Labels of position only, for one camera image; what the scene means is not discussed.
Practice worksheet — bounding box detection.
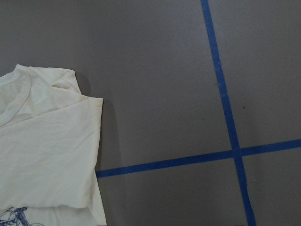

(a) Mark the beige long-sleeve printed shirt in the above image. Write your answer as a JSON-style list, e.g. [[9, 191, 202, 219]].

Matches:
[[0, 65, 107, 226]]

